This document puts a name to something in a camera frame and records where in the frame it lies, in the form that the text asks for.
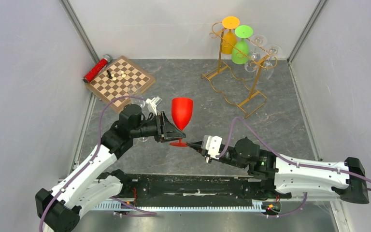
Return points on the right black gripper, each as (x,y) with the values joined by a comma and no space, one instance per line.
(197,146)

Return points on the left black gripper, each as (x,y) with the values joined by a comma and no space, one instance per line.
(166,129)

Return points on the red wine glass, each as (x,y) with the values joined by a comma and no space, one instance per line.
(181,111)

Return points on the clear green-rimmed wine glass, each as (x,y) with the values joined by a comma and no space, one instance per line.
(143,139)

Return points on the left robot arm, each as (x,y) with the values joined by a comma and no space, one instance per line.
(62,207)

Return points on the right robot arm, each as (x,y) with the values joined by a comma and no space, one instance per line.
(285,175)

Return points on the green wine glass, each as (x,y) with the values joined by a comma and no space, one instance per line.
(241,48)

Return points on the orange wine glass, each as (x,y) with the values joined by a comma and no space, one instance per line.
(229,39)

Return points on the clear back wine glass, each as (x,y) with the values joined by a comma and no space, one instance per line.
(258,40)

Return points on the wooden chessboard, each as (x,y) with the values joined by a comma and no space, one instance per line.
(107,89)

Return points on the black chess piece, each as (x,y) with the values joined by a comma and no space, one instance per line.
(109,74)

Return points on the red glitter tube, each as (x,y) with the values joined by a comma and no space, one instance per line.
(90,76)

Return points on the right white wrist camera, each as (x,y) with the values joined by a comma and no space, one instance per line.
(212,144)

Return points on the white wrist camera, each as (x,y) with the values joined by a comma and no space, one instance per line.
(152,104)
(212,144)

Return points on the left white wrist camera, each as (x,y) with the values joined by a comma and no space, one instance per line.
(152,104)

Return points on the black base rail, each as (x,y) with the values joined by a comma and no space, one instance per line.
(158,190)

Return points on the gold wire glass rack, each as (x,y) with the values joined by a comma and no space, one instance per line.
(237,86)

